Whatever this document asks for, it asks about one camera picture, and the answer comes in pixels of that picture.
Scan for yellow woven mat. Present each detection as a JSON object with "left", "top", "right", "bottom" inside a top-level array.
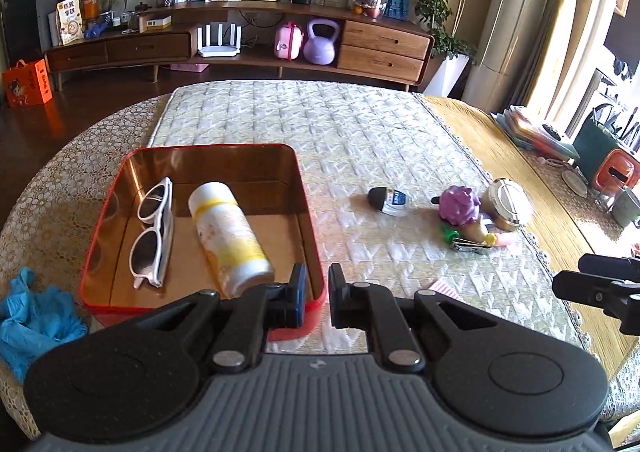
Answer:
[{"left": 424, "top": 94, "right": 640, "bottom": 381}]

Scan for pink toy case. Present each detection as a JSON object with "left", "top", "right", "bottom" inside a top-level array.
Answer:
[{"left": 273, "top": 21, "right": 304, "bottom": 60}]

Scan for white yellow bottle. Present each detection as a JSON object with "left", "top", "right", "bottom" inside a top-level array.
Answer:
[{"left": 188, "top": 181, "right": 274, "bottom": 297}]

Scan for metal nail clipper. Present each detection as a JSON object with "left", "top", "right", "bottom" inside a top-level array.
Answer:
[{"left": 450, "top": 238, "right": 492, "bottom": 254}]

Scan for wooden tv cabinet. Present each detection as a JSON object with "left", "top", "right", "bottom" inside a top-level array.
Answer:
[{"left": 44, "top": 2, "right": 434, "bottom": 90}]

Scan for orange gift bag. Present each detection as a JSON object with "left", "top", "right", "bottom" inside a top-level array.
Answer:
[{"left": 2, "top": 59, "right": 52, "bottom": 108}]

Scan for small black cap bottle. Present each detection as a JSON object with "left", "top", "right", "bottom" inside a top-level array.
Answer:
[{"left": 367, "top": 187, "right": 409, "bottom": 217}]

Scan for snack box with cartoon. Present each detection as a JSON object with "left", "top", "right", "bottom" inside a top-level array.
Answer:
[{"left": 56, "top": 0, "right": 84, "bottom": 45}]

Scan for black cabinet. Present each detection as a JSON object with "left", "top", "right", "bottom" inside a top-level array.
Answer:
[{"left": 2, "top": 0, "right": 58, "bottom": 66}]

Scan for stack of magazines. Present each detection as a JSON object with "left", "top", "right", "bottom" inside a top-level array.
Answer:
[{"left": 491, "top": 106, "right": 579, "bottom": 162}]

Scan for lace patterned tablecloth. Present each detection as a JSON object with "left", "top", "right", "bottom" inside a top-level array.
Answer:
[{"left": 0, "top": 92, "right": 172, "bottom": 440}]

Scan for red metal tin box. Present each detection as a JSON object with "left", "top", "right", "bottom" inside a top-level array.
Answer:
[{"left": 78, "top": 142, "right": 327, "bottom": 343}]

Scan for white standing air conditioner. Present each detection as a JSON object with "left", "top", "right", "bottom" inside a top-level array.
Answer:
[{"left": 463, "top": 0, "right": 547, "bottom": 112}]

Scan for pink flat box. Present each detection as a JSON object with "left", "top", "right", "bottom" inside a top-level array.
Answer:
[{"left": 169, "top": 62, "right": 208, "bottom": 73}]

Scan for quilted white yellow mat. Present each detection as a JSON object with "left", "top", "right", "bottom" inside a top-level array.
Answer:
[{"left": 149, "top": 80, "right": 590, "bottom": 348}]

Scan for white wifi router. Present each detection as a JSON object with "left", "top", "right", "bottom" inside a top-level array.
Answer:
[{"left": 196, "top": 22, "right": 242, "bottom": 58}]

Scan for white frame sunglasses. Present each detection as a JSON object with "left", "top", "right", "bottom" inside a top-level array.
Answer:
[{"left": 129, "top": 176, "right": 175, "bottom": 290}]

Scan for round metal tin can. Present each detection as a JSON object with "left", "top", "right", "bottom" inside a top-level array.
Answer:
[{"left": 480, "top": 178, "right": 535, "bottom": 232}]

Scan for teal bag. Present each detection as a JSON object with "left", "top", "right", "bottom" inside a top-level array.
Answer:
[{"left": 573, "top": 113, "right": 618, "bottom": 183}]

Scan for purple kettlebell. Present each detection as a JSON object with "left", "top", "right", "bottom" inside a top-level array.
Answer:
[{"left": 303, "top": 18, "right": 340, "bottom": 66}]

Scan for purple toy figure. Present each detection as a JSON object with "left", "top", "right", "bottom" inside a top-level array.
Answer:
[{"left": 431, "top": 186, "right": 498, "bottom": 247}]

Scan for small white yellow box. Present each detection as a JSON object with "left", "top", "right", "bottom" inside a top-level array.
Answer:
[{"left": 139, "top": 15, "right": 172, "bottom": 33}]

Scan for orange white container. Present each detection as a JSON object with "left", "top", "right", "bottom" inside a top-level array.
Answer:
[{"left": 593, "top": 148, "right": 640, "bottom": 195}]

